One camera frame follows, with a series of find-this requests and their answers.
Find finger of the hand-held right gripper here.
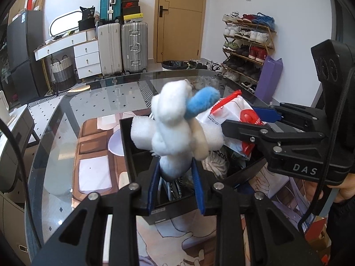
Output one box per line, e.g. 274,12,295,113
254,102,326,133
221,119,327,151

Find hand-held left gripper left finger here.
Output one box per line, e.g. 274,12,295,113
32,158,161,266

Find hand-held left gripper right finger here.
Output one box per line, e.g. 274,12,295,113
191,159,323,266

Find white charging cable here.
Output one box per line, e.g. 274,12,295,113
157,172,185,201

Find white packet red label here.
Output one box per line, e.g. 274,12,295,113
197,89,262,160

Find black storage box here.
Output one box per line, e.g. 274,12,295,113
119,113,268,226

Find bagged white striped socks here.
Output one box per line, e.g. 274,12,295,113
202,147,231,181

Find white plush toy blue ear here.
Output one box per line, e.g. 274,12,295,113
131,80,225,178

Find person's right hand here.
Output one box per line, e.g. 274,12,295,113
327,169,355,204

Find purple yoga mat bag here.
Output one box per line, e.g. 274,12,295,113
254,56,283,103

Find rows of assorted shoes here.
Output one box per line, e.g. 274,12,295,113
222,11,276,92

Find printed table mat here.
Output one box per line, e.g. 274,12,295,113
73,111,330,266

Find red cardboard box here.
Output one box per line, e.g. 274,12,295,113
301,216,330,261

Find pile of loose sneakers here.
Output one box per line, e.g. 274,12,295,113
186,59,222,72

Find wooden shoe rack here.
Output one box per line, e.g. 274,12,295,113
221,12,277,93

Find person's dark clothing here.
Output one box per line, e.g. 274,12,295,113
327,199,355,266

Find tan wooden door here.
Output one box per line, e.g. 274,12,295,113
153,0,208,64

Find silver suitcase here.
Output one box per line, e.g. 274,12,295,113
121,22,149,74

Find beige low cabinet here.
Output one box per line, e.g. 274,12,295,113
0,191,31,266

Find grey side cabinet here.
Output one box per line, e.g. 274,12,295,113
0,104,35,192

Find grey white laundry basket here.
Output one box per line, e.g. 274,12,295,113
50,55,75,90

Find white dresser with drawers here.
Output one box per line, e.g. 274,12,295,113
34,29,102,79

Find white suitcase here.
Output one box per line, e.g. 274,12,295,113
97,22,123,76

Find black yellow shoe box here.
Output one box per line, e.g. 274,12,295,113
123,14,142,24

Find white standing device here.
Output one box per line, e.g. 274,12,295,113
0,90,9,125

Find teal suitcase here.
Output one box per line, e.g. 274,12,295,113
100,0,123,24

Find black bag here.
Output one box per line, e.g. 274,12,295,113
78,6,96,31

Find dark grey refrigerator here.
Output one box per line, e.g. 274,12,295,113
6,10,47,106

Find oval white mirror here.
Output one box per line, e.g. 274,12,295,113
49,10,84,36

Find dark open wardrobe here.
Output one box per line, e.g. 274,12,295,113
0,6,12,89

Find black cable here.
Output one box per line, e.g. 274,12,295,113
298,69,355,229
0,120,30,255

